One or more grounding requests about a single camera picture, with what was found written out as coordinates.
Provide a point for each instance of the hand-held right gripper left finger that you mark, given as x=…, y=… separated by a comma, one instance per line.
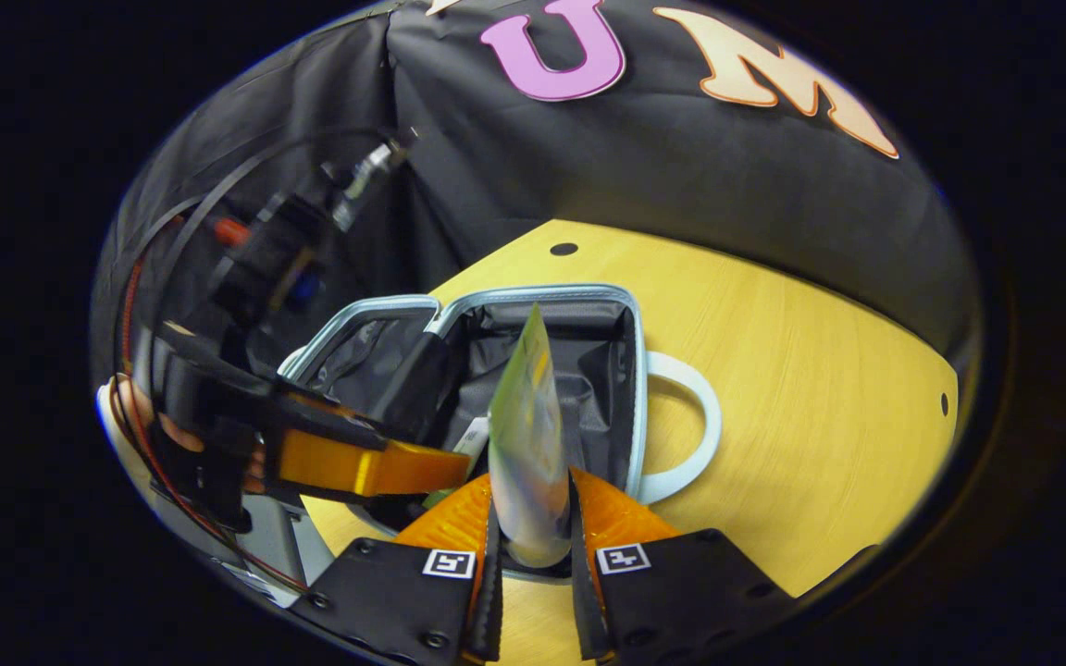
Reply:
x=492, y=601

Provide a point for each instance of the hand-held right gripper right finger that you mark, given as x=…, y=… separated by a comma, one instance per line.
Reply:
x=581, y=592

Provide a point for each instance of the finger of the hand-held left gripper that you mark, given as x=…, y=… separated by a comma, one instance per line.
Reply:
x=339, y=421
x=357, y=467

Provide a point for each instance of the silver green skin care tube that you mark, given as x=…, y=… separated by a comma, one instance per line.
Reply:
x=528, y=444

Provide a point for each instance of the white suitcase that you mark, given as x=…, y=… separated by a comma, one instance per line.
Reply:
x=588, y=370

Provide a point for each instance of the black backdrop cloth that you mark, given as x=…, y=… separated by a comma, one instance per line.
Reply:
x=681, y=185

